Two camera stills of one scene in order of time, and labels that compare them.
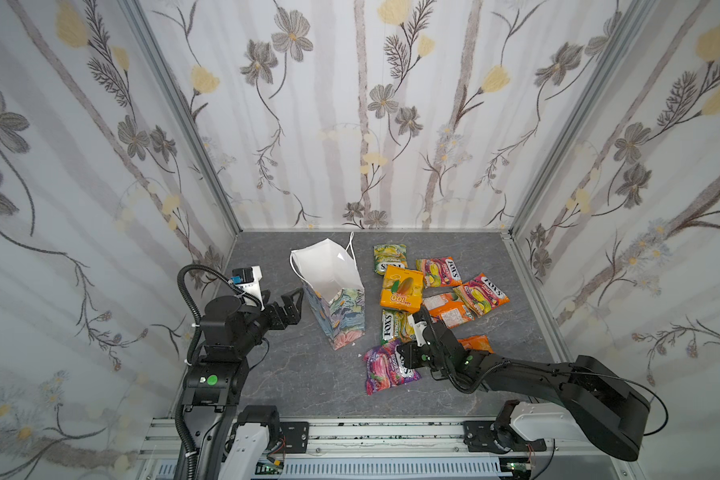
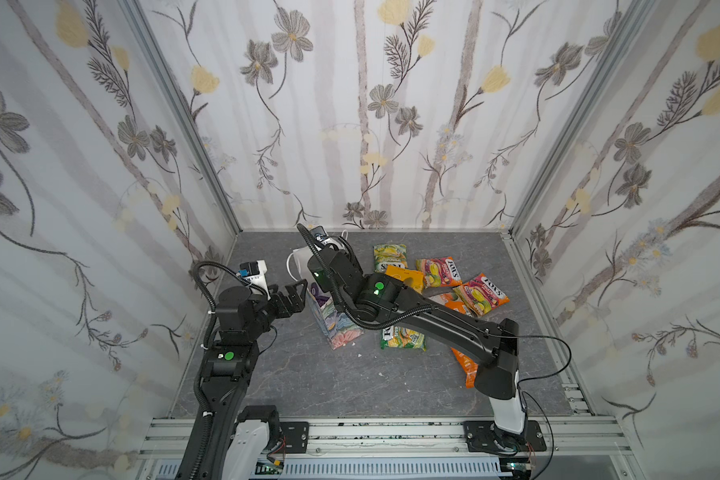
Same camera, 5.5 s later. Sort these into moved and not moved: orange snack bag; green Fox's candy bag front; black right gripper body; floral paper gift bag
Moved: black right gripper body
Not moved: floral paper gift bag; green Fox's candy bag front; orange snack bag
